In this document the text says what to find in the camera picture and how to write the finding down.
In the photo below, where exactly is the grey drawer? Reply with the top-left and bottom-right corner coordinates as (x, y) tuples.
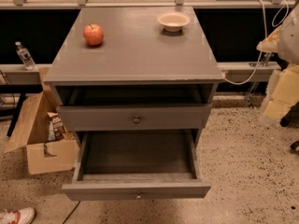
(56, 87), (213, 133)
(63, 130), (211, 201)

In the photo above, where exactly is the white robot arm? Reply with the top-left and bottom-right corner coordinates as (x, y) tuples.
(257, 5), (299, 126)

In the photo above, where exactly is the grey top drawer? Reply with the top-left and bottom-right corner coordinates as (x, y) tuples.
(56, 87), (213, 133)

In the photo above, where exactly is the grey wooden drawer cabinet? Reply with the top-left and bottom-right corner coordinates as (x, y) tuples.
(45, 7), (221, 140)

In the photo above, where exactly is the metal stand pole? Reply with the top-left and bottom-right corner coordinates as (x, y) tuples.
(245, 53), (273, 108)

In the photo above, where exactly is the white ceramic bowl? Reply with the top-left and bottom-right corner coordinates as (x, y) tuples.
(157, 11), (190, 32)

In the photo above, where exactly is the red apple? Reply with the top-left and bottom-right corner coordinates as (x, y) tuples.
(83, 23), (104, 46)

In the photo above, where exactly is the brown snack bag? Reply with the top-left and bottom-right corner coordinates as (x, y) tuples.
(48, 112), (65, 141)

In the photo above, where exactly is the open cardboard box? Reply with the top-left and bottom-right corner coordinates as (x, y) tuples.
(4, 68), (79, 175)

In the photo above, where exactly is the clear plastic water bottle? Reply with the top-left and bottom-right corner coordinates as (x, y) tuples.
(15, 41), (36, 70)

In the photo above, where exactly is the white and orange sneaker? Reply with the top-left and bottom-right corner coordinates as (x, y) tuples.
(0, 207), (36, 224)

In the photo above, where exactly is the white cable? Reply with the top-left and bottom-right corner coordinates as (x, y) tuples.
(222, 0), (291, 86)

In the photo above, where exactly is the black floor cable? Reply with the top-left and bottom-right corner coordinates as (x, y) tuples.
(64, 200), (81, 224)

